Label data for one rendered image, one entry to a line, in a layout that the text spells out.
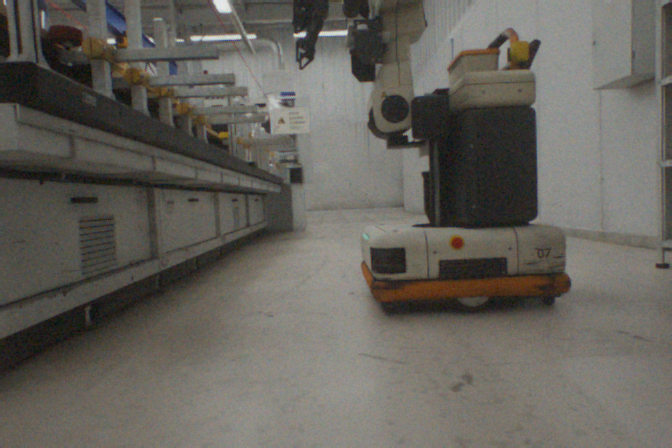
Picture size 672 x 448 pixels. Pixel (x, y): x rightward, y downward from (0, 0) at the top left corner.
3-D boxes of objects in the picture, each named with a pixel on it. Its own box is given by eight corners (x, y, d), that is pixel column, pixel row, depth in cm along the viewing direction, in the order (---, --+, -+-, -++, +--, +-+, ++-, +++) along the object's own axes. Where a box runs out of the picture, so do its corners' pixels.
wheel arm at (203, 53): (219, 62, 134) (218, 47, 134) (217, 59, 130) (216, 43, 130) (65, 68, 133) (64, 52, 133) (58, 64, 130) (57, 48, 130)
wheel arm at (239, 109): (258, 115, 209) (258, 105, 209) (257, 113, 205) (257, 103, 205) (161, 118, 208) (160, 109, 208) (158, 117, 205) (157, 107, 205)
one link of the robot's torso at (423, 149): (432, 157, 192) (430, 97, 191) (451, 150, 164) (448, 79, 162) (368, 160, 191) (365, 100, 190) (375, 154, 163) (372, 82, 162)
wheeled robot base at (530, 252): (503, 270, 219) (502, 217, 218) (576, 299, 155) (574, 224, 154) (360, 277, 218) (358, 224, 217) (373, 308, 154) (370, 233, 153)
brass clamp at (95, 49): (126, 70, 137) (125, 52, 136) (103, 55, 123) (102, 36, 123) (104, 71, 137) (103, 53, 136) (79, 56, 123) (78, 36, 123)
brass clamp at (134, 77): (157, 92, 162) (156, 78, 161) (142, 83, 148) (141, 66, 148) (139, 93, 162) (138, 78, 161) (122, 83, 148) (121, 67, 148)
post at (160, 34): (174, 148, 180) (165, 20, 178) (171, 147, 177) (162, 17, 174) (165, 148, 180) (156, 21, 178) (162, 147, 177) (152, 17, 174)
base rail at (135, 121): (283, 185, 602) (283, 177, 602) (37, 101, 92) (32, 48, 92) (277, 185, 602) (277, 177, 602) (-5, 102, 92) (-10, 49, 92)
